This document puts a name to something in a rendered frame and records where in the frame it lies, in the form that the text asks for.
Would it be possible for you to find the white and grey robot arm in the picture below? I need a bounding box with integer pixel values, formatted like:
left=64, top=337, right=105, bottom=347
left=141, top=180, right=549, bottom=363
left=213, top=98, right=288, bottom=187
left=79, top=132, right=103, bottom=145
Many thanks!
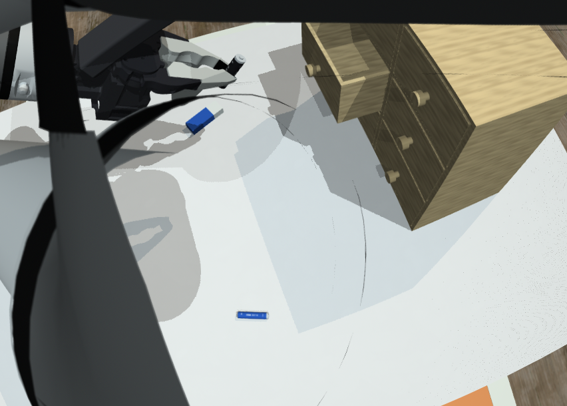
left=0, top=0, right=567, bottom=406

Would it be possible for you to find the blue and white eraser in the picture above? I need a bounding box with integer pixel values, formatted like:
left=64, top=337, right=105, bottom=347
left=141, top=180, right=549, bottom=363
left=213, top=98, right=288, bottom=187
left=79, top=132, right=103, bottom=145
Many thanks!
left=185, top=101, right=224, bottom=134

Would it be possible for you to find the dark wooden drawer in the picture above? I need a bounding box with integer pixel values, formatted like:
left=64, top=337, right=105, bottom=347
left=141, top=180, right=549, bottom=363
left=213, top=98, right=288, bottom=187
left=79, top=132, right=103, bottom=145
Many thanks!
left=361, top=23, right=401, bottom=68
left=384, top=79, right=445, bottom=200
left=301, top=23, right=390, bottom=124
left=359, top=111, right=381, bottom=144
left=394, top=26, right=471, bottom=166
left=375, top=120, right=426, bottom=225

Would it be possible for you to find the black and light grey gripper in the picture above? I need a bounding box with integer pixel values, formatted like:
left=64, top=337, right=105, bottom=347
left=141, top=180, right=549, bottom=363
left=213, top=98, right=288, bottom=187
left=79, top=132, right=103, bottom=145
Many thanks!
left=68, top=28, right=237, bottom=121

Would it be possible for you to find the blue battery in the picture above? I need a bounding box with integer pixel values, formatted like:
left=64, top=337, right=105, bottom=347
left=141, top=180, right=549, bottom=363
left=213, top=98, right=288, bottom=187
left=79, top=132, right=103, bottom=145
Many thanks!
left=238, top=311, right=270, bottom=319

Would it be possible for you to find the brown wooden chest of drawers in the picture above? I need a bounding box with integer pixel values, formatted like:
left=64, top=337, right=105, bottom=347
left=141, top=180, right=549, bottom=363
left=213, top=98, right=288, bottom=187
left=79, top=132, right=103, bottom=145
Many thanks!
left=358, top=23, right=567, bottom=231

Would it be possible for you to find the black aa battery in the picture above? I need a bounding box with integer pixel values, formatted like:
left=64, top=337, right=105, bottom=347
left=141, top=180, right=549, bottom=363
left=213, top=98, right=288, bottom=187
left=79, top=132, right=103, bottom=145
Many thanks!
left=219, top=54, right=246, bottom=89

